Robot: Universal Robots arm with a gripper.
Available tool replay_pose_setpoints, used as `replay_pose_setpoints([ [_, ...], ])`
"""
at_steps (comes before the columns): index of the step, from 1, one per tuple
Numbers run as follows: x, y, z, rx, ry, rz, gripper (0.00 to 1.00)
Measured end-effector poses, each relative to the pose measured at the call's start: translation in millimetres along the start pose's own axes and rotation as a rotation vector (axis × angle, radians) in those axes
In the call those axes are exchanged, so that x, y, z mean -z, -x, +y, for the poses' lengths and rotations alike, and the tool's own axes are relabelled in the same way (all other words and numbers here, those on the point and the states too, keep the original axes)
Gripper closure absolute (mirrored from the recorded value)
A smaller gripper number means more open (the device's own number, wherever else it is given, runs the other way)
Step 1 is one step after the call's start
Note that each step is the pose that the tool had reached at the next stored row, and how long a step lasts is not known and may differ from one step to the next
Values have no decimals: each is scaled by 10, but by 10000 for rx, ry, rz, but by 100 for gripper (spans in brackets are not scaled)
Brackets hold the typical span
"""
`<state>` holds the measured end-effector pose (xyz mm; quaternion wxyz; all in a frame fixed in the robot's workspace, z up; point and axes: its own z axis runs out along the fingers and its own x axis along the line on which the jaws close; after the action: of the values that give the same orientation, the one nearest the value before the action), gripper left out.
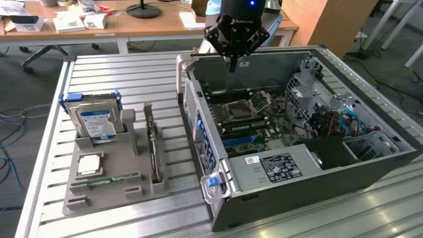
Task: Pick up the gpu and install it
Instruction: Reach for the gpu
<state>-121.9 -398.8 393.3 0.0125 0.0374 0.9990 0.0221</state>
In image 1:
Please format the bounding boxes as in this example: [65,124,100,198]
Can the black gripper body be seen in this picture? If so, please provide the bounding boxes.
[216,0,265,57]

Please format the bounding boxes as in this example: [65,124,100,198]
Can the low profile graphics card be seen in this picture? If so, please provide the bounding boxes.
[142,102,164,184]

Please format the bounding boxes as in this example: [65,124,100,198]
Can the white booklet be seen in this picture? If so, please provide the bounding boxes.
[178,11,208,31]

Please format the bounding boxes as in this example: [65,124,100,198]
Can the brown cardboard box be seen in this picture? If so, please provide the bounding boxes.
[190,0,209,17]

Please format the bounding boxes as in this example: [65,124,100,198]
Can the wooden office desk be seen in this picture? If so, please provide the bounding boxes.
[0,0,120,54]
[117,0,300,54]

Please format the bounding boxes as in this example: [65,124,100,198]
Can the wooden cabinet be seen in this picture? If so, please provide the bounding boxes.
[280,0,380,58]

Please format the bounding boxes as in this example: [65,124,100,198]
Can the black round lamp base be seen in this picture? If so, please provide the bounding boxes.
[125,0,161,19]

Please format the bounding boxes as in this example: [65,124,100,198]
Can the metal socket cover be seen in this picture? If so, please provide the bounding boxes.
[249,90,276,113]

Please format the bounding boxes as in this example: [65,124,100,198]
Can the perforated metal drive cage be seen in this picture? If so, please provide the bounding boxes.
[282,58,336,124]

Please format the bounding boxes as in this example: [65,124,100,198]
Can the CPU socket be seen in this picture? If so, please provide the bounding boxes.
[222,101,256,122]

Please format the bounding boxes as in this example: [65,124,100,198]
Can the white socket box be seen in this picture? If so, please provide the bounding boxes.
[352,31,369,43]

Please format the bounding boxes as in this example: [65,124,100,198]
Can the black power strip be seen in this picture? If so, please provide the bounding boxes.
[342,48,369,60]

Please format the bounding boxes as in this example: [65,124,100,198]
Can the white labelled box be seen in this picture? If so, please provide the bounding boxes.
[81,13,108,29]

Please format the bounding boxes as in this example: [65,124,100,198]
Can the green motherboard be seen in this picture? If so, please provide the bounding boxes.
[197,81,306,158]

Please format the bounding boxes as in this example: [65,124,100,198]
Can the clear plastic parts bag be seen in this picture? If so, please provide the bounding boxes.
[78,0,116,14]

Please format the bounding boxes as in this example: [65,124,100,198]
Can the long expansion slot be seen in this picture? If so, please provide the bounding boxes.
[222,135,261,147]

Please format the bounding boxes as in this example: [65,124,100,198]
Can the flat white box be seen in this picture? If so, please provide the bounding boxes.
[51,11,86,34]

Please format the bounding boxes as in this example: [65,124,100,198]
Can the hard disk with blue caddy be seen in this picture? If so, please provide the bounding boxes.
[58,89,125,145]

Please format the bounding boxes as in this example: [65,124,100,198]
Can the black chair base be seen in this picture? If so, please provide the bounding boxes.
[18,44,100,74]

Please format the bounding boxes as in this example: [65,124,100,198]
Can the grey power supply unit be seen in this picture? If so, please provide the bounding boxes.
[226,144,324,193]

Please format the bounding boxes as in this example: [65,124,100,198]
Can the metal disk bay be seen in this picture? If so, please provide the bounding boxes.
[341,130,402,162]

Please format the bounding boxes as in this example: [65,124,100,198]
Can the white box with black top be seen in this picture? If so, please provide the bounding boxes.
[10,15,45,32]

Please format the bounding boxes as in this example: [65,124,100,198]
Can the blue case side latch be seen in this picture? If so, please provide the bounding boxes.
[204,176,221,188]

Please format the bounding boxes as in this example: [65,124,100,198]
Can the brown cardboard piece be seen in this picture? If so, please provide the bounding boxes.
[1,16,17,35]

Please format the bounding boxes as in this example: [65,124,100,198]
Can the printed paper sheets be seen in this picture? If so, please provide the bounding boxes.
[0,4,27,17]

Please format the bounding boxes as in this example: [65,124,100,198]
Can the silver CPU chip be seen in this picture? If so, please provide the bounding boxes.
[77,155,101,174]

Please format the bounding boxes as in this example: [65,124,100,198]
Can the open dark PC case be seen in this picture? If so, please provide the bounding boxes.
[176,44,423,233]

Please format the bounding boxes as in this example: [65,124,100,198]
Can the grey parts rack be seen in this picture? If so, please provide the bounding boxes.
[61,108,170,216]

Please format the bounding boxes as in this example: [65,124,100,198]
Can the white metal table frame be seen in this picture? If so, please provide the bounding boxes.
[361,0,423,68]

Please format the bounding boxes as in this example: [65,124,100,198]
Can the red wire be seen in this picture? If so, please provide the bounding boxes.
[325,112,342,136]

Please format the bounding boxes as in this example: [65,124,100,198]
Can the blue data wire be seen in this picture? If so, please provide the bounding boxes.
[338,109,366,136]

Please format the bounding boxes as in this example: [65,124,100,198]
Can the grey floor cable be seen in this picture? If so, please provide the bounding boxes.
[0,104,51,119]

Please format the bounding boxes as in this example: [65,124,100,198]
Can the blue floor cable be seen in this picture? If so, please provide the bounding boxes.
[0,119,26,213]

